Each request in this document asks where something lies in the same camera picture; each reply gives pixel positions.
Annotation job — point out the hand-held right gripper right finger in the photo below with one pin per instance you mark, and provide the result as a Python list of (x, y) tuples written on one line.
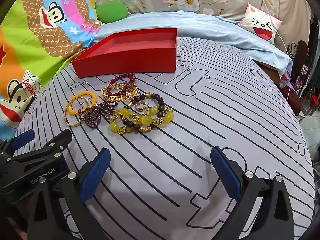
[(225, 175)]

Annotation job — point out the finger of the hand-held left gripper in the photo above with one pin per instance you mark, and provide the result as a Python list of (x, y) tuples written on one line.
[(56, 140), (22, 138)]

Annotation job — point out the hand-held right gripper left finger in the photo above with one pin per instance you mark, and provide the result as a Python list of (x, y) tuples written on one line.
[(95, 175)]

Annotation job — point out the thin gold bangle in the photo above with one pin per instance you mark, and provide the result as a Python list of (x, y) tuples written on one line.
[(72, 124)]

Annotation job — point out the red cardboard box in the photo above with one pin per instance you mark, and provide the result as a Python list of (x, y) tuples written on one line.
[(125, 60)]

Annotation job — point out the cartoon monkey blanket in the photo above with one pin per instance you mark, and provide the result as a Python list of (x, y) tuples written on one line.
[(37, 42)]

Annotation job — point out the green cushion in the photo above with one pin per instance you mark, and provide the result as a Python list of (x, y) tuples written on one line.
[(111, 11)]

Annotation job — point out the dark wooden chair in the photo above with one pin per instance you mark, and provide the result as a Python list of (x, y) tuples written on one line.
[(301, 55)]

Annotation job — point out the cat face cushion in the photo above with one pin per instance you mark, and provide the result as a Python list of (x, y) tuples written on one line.
[(260, 22)]

